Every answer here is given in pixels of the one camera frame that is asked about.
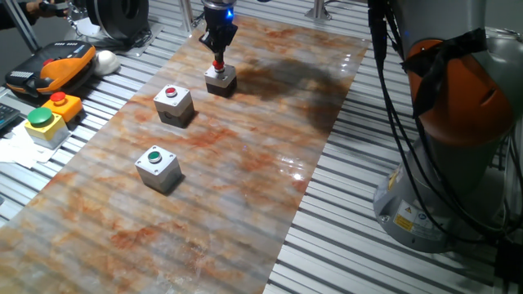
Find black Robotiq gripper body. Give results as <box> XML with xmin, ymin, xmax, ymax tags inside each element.
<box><xmin>203</xmin><ymin>6</ymin><xmax>239</xmax><ymax>44</ymax></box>

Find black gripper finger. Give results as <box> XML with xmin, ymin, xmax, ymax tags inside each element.
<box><xmin>218</xmin><ymin>24</ymin><xmax>239</xmax><ymax>65</ymax></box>
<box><xmin>199</xmin><ymin>32</ymin><xmax>221</xmax><ymax>65</ymax></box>

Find grey box red mushroom button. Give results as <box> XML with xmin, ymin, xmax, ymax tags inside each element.
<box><xmin>203</xmin><ymin>60</ymin><xmax>239</xmax><ymax>99</ymax></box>

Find bystander hand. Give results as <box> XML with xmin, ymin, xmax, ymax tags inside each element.
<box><xmin>25</xmin><ymin>0</ymin><xmax>69</xmax><ymax>20</ymax></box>

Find black round spool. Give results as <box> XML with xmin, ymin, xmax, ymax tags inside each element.
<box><xmin>67</xmin><ymin>0</ymin><xmax>164</xmax><ymax>56</ymax></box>

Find white computer mouse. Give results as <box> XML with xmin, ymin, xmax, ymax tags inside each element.
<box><xmin>92</xmin><ymin>49</ymin><xmax>122</xmax><ymax>78</ymax></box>

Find grey box green flat button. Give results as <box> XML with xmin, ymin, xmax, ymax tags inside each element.
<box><xmin>134</xmin><ymin>145</ymin><xmax>184</xmax><ymax>195</ymax></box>

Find marble pattern orange mat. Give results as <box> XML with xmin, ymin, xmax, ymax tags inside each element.
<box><xmin>0</xmin><ymin>14</ymin><xmax>371</xmax><ymax>294</ymax></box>

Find orange box red mushroom button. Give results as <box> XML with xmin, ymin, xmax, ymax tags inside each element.
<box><xmin>41</xmin><ymin>91</ymin><xmax>84</xmax><ymax>123</ymax></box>

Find orange black teach pendant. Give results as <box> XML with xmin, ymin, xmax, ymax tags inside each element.
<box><xmin>4</xmin><ymin>39</ymin><xmax>97</xmax><ymax>103</ymax></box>

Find yellow box green mushroom button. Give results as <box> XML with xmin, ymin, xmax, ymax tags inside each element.
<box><xmin>24</xmin><ymin>106</ymin><xmax>71</xmax><ymax>150</ymax></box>

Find black keyboard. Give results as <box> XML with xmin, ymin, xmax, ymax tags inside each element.
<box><xmin>0</xmin><ymin>102</ymin><xmax>21</xmax><ymax>131</ymax></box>

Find white paper sheets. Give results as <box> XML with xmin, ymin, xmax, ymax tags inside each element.
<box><xmin>0</xmin><ymin>120</ymin><xmax>58</xmax><ymax>169</ymax></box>

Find aluminium frame post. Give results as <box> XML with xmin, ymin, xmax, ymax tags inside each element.
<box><xmin>304</xmin><ymin>0</ymin><xmax>333</xmax><ymax>21</ymax></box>
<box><xmin>178</xmin><ymin>0</ymin><xmax>195</xmax><ymax>34</ymax></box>

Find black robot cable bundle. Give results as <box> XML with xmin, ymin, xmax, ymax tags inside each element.
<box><xmin>366</xmin><ymin>0</ymin><xmax>523</xmax><ymax>246</ymax></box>

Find grey slanted frame bar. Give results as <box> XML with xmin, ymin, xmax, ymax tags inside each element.
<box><xmin>2</xmin><ymin>0</ymin><xmax>42</xmax><ymax>53</ymax></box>

